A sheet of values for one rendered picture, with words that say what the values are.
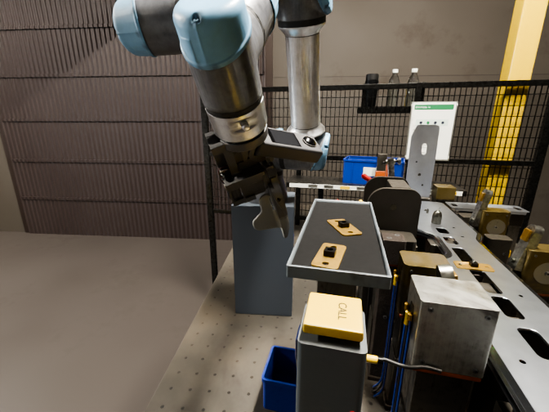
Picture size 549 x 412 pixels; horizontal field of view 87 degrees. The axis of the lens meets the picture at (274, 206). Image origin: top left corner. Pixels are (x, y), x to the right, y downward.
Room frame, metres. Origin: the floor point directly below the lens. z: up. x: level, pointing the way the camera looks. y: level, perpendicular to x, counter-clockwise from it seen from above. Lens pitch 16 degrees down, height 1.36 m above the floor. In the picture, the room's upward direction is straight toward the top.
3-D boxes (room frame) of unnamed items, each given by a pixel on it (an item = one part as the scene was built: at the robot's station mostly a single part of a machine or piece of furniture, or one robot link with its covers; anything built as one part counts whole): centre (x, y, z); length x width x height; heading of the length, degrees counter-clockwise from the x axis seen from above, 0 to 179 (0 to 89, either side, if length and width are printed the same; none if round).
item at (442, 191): (1.36, -0.81, 0.88); 0.08 x 0.08 x 0.36; 76
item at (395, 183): (0.81, -0.33, 0.94); 0.18 x 0.13 x 0.49; 166
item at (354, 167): (1.59, -0.54, 1.09); 0.30 x 0.17 x 0.13; 67
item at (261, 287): (0.98, 0.03, 0.90); 0.20 x 0.20 x 0.40; 85
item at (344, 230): (0.53, -0.13, 1.17); 0.08 x 0.04 x 0.01; 11
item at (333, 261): (0.40, -0.08, 1.17); 0.08 x 0.04 x 0.01; 158
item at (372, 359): (0.36, -0.19, 1.00); 0.12 x 0.01 x 0.01; 76
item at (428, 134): (1.37, -0.69, 1.17); 0.12 x 0.01 x 0.34; 76
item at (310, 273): (0.52, -0.13, 1.16); 0.37 x 0.14 x 0.02; 166
